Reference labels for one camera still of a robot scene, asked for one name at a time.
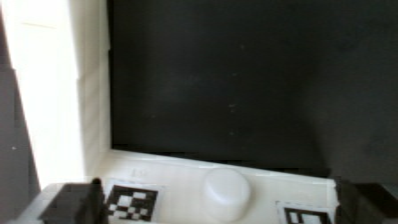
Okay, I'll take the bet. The white drawer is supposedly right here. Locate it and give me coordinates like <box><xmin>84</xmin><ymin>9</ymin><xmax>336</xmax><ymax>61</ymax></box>
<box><xmin>8</xmin><ymin>150</ymin><xmax>340</xmax><ymax>224</ymax></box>

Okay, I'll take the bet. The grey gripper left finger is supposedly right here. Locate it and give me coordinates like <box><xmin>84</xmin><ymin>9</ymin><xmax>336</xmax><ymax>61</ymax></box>
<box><xmin>40</xmin><ymin>178</ymin><xmax>109</xmax><ymax>224</ymax></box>

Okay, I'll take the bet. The white L-shaped fence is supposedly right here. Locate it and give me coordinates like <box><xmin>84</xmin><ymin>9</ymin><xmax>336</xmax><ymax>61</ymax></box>
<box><xmin>0</xmin><ymin>0</ymin><xmax>111</xmax><ymax>186</ymax></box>

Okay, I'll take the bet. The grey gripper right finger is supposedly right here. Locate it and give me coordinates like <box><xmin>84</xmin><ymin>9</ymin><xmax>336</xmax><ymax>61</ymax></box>
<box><xmin>335</xmin><ymin>180</ymin><xmax>398</xmax><ymax>224</ymax></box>

